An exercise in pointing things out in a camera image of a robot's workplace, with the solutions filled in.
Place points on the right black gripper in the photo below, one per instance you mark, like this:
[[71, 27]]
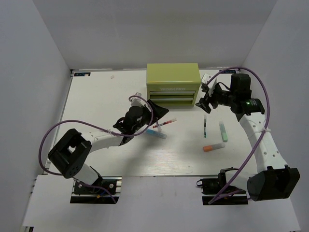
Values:
[[203, 103]]

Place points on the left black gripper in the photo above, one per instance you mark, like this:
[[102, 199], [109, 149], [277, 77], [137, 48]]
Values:
[[158, 111]]

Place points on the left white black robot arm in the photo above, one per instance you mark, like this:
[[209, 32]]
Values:
[[70, 152]]

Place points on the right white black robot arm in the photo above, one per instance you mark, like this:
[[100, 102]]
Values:
[[264, 175]]

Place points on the green gel pen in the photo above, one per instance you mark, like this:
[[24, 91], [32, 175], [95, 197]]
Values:
[[205, 126]]

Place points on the red gel pen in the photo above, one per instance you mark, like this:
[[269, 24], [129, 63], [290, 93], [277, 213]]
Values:
[[164, 123]]

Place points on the purple clear pen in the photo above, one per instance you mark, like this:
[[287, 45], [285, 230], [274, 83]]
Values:
[[158, 126]]

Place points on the blue highlighter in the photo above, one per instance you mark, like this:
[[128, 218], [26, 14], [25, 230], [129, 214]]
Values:
[[156, 134]]

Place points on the green metal drawer chest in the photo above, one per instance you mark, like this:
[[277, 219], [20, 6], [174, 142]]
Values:
[[172, 84]]

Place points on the green highlighter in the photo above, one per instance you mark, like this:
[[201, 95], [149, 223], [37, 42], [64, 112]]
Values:
[[223, 132]]

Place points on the right blue corner label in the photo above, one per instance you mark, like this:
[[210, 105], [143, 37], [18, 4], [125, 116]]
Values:
[[228, 71]]

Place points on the blue corner label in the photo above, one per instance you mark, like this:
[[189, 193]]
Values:
[[228, 71], [82, 73]]

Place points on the orange highlighter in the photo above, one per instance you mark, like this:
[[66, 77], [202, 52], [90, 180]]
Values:
[[213, 147]]

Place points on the left blue corner label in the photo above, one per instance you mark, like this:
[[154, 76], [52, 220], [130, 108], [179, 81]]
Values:
[[82, 73]]

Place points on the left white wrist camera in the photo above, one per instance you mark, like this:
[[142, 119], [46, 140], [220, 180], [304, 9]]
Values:
[[135, 100]]

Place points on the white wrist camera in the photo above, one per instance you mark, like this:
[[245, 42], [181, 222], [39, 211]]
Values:
[[208, 84], [135, 100]]

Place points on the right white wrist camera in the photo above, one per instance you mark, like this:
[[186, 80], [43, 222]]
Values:
[[208, 84]]

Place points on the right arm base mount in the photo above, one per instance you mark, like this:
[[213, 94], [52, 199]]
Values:
[[232, 195]]

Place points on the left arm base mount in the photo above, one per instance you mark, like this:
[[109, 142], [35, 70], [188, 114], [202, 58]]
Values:
[[108, 192]]

